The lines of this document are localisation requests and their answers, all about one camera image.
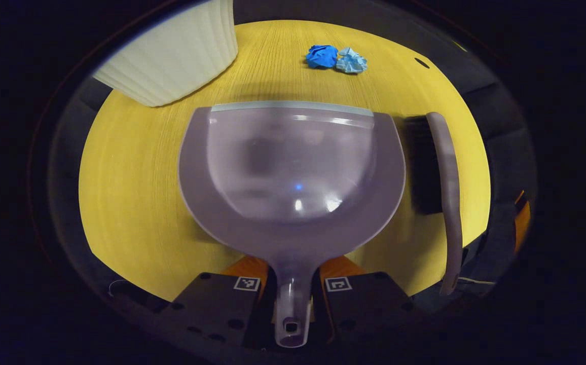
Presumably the dark blue paper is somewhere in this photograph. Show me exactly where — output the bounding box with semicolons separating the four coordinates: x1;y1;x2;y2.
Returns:
305;45;340;69

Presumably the translucent purple dustpan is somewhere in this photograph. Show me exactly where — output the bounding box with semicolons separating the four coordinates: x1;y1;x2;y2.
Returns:
178;100;407;349

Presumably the light blue paper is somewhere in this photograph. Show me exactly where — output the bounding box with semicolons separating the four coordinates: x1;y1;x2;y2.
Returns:
335;47;368;75

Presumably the yellow wooden desktop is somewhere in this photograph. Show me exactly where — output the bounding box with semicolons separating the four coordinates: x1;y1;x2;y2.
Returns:
78;20;492;303

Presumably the white ribbed garbage bin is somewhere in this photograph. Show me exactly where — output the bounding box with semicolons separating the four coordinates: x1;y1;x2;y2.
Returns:
93;0;239;107

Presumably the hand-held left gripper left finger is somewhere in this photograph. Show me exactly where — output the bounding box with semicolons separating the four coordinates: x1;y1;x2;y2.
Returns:
164;255;277;350

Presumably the small purple broom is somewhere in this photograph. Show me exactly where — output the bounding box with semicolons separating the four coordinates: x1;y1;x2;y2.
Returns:
406;112;464;296

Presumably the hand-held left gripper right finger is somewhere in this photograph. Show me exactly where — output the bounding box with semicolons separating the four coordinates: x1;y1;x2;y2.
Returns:
312;255;416;346

